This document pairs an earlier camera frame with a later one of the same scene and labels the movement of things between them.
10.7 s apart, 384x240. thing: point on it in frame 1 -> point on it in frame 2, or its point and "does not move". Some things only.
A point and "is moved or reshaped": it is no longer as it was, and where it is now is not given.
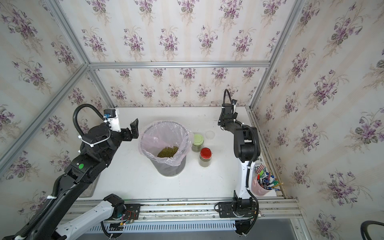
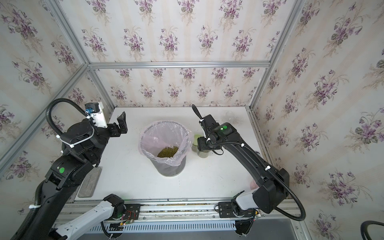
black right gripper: (235, 115) -> (201, 145)
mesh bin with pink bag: (158, 134) does not move
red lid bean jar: (205, 156) is moved or reshaped
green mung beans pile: (168, 152) does not move
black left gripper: (127, 136) -> (114, 131)
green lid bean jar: (198, 140) does not move
